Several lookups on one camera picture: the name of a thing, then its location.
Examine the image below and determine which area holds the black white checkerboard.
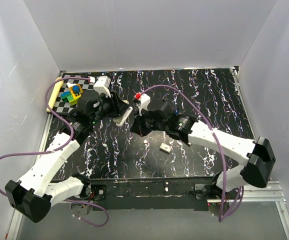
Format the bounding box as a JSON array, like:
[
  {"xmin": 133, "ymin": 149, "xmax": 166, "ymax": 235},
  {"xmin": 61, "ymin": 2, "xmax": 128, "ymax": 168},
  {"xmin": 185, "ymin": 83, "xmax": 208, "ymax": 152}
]
[{"xmin": 46, "ymin": 72, "xmax": 111, "ymax": 116}]

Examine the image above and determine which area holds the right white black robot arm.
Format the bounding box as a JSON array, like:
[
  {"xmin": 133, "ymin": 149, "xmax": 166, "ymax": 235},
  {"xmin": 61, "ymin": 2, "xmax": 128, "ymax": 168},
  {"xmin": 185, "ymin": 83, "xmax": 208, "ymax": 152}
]
[{"xmin": 130, "ymin": 94, "xmax": 276, "ymax": 199}]

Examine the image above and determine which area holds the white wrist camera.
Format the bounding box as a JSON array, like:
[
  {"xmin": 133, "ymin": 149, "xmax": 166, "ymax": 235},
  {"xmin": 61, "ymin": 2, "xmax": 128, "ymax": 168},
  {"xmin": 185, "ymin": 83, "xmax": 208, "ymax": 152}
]
[
  {"xmin": 93, "ymin": 75, "xmax": 111, "ymax": 98},
  {"xmin": 135, "ymin": 92, "xmax": 151, "ymax": 116}
]

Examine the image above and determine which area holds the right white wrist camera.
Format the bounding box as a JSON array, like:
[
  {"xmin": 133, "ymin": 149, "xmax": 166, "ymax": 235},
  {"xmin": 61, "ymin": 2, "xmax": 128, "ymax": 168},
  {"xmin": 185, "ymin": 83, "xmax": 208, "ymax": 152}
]
[{"xmin": 135, "ymin": 92, "xmax": 151, "ymax": 116}]

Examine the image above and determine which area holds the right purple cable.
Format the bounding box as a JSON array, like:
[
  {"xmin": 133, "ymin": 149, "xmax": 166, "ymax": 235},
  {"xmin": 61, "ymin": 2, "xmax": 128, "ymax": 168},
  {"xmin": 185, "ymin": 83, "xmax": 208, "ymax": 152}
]
[{"xmin": 138, "ymin": 84, "xmax": 245, "ymax": 223}]

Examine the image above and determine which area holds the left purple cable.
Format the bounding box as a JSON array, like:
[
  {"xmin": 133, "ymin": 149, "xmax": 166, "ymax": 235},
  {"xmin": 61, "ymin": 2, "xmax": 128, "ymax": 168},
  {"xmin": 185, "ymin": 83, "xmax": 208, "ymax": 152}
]
[{"xmin": 0, "ymin": 76, "xmax": 110, "ymax": 228}]

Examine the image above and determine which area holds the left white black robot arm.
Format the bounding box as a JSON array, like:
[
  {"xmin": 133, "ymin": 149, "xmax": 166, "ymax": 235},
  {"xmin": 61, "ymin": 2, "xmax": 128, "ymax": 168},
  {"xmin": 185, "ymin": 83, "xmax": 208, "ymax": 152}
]
[{"xmin": 5, "ymin": 90, "xmax": 132, "ymax": 223}]

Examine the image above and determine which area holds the aluminium frame rail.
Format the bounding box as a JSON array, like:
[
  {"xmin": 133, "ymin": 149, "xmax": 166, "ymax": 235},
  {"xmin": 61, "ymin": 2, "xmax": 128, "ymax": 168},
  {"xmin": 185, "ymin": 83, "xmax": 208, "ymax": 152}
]
[{"xmin": 5, "ymin": 207, "xmax": 73, "ymax": 240}]

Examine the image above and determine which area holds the purple cable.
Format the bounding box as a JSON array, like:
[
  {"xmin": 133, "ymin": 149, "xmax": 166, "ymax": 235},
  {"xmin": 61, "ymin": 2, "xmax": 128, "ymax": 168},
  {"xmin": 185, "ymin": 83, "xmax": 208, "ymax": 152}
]
[
  {"xmin": 138, "ymin": 84, "xmax": 245, "ymax": 223},
  {"xmin": 0, "ymin": 76, "xmax": 110, "ymax": 228}
]

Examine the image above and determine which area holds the colourful toy block assembly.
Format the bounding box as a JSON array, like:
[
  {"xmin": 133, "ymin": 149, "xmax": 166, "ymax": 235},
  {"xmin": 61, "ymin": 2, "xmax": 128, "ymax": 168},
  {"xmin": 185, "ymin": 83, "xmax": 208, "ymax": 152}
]
[{"xmin": 60, "ymin": 83, "xmax": 83, "ymax": 106}]

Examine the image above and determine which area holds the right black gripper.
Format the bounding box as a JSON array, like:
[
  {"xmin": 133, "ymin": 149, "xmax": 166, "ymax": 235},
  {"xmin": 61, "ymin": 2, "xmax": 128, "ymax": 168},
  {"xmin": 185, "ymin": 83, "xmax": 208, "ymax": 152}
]
[{"xmin": 130, "ymin": 106, "xmax": 168, "ymax": 137}]

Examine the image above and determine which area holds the white cream stapler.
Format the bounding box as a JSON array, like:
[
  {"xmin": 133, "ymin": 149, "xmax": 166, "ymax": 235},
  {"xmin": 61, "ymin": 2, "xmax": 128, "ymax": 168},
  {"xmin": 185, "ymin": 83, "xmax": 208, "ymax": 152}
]
[{"xmin": 113, "ymin": 100, "xmax": 133, "ymax": 127}]

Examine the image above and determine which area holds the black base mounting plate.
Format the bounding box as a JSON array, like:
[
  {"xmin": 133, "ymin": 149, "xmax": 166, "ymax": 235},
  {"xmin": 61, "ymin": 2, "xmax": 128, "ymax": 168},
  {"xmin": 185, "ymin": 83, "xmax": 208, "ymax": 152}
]
[{"xmin": 81, "ymin": 177, "xmax": 221, "ymax": 211}]

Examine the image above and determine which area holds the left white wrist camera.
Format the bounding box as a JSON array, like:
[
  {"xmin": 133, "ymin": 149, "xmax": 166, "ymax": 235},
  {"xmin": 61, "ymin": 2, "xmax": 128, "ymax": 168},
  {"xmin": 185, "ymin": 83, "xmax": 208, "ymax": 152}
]
[{"xmin": 93, "ymin": 75, "xmax": 111, "ymax": 98}]

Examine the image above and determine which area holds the staple box near centre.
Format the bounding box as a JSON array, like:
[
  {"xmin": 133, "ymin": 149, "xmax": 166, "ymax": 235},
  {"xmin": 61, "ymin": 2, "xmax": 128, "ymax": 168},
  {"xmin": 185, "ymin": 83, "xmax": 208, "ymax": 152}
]
[{"xmin": 159, "ymin": 143, "xmax": 172, "ymax": 154}]

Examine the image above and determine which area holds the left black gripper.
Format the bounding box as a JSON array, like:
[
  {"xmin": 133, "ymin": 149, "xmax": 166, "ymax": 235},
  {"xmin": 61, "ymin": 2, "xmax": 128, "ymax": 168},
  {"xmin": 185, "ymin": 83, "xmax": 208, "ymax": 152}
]
[{"xmin": 90, "ymin": 91, "xmax": 129, "ymax": 125}]

